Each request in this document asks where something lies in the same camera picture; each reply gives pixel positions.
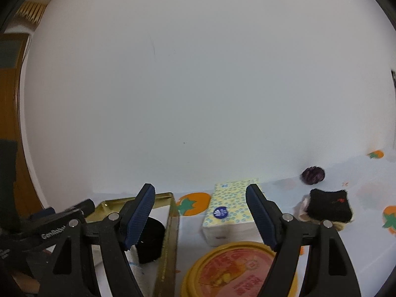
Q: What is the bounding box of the wooden door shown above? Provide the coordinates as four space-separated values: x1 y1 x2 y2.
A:
0 32 47 214

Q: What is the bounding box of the black fuzzy towel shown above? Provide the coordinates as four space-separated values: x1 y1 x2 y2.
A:
305 188 354 223

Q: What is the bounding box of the white tablecloth orange fruit print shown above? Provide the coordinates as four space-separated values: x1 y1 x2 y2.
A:
93 150 396 297

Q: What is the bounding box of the gold rectangular tin box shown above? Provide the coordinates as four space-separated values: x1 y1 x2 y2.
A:
85 192 180 297

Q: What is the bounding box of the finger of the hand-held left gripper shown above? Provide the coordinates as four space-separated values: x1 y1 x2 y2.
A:
19 199 96 250
29 207 56 222

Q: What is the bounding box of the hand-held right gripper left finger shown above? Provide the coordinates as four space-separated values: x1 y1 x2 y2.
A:
39 183 156 297

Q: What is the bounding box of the white paper sheet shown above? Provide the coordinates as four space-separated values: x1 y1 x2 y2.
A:
93 206 170 297

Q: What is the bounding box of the purple scrunchie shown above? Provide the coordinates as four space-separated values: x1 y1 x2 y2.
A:
301 167 326 186

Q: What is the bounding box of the yellow round tin lid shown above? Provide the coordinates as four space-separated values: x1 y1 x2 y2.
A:
180 241 299 297

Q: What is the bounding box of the black fabric bundle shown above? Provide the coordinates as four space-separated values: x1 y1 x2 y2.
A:
136 217 167 264

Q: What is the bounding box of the patterned tissue pack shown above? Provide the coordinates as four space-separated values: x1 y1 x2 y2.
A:
202 178 268 247

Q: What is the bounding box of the person's left hand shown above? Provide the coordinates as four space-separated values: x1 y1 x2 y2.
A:
12 271 42 294

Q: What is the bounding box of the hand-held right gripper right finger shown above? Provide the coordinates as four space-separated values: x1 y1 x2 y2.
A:
245 184 362 297

